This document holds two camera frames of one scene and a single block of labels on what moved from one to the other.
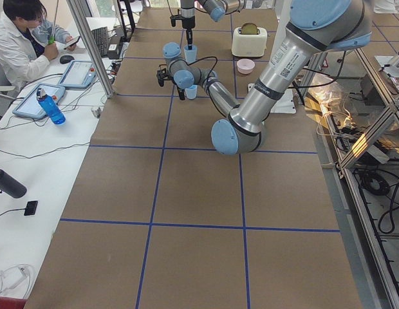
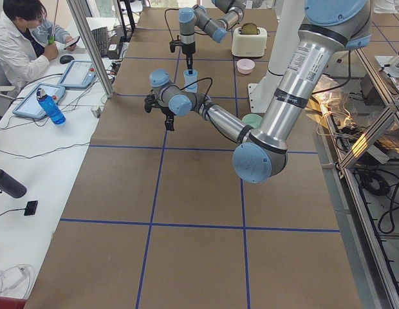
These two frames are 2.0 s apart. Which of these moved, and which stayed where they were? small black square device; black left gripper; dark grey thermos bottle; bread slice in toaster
Moved: black left gripper
Stayed: dark grey thermos bottle; bread slice in toaster; small black square device
